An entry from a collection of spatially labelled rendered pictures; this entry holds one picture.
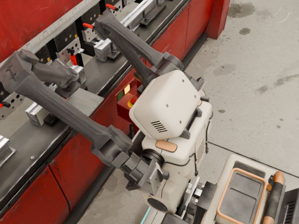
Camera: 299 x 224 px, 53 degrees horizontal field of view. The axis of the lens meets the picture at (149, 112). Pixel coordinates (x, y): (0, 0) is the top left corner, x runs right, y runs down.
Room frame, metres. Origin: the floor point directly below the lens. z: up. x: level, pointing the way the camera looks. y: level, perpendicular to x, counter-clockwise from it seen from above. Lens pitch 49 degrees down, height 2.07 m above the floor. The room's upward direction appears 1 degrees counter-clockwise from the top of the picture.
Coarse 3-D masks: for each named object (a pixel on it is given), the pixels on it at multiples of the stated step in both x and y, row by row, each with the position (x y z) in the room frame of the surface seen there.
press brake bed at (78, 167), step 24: (192, 0) 2.32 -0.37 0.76; (168, 24) 1.93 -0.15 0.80; (192, 24) 2.37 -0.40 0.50; (192, 48) 2.61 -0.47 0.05; (96, 120) 1.11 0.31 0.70; (120, 120) 1.30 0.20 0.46; (72, 144) 0.92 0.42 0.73; (48, 168) 0.77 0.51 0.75; (72, 168) 0.88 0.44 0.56; (96, 168) 1.03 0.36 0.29; (24, 192) 0.63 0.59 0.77; (48, 192) 0.72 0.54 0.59; (72, 192) 0.82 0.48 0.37; (96, 192) 0.98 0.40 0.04; (0, 216) 0.51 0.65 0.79; (24, 216) 0.58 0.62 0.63; (48, 216) 0.66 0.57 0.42; (72, 216) 0.80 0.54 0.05
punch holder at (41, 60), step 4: (40, 48) 1.06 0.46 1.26; (44, 48) 1.08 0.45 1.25; (36, 52) 1.04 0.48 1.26; (40, 52) 1.05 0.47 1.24; (44, 52) 1.07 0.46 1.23; (48, 52) 1.09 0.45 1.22; (36, 56) 1.03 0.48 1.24; (40, 56) 1.05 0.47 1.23; (44, 56) 1.06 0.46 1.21; (48, 56) 1.08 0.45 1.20; (40, 60) 1.04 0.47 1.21; (44, 60) 1.06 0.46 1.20; (48, 60) 1.08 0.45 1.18; (48, 64) 1.07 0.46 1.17
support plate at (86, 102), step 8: (80, 88) 1.07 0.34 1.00; (72, 96) 1.02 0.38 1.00; (80, 96) 1.02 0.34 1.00; (88, 96) 1.02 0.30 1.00; (96, 96) 1.02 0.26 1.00; (72, 104) 0.97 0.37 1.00; (80, 104) 0.97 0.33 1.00; (88, 104) 0.97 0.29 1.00; (96, 104) 0.96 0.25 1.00; (88, 112) 0.92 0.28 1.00
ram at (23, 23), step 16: (0, 0) 0.98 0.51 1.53; (16, 0) 1.04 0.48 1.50; (32, 0) 1.10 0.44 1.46; (48, 0) 1.16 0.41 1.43; (64, 0) 1.24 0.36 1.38; (80, 0) 1.32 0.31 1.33; (96, 0) 1.42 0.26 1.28; (0, 16) 0.96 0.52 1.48; (16, 16) 1.01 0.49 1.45; (32, 16) 1.07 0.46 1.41; (48, 16) 1.14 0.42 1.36; (0, 32) 0.94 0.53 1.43; (16, 32) 0.99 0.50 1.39; (32, 32) 1.05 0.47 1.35; (0, 48) 0.91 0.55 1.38; (16, 48) 0.97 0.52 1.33; (32, 48) 1.03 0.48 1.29
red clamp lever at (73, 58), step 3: (69, 48) 1.17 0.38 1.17; (69, 51) 1.16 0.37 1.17; (72, 51) 1.16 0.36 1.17; (72, 54) 1.16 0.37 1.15; (72, 57) 1.16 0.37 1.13; (75, 57) 1.17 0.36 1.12; (72, 60) 1.16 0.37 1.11; (75, 60) 1.16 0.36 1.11; (72, 63) 1.16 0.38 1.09; (75, 63) 1.16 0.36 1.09
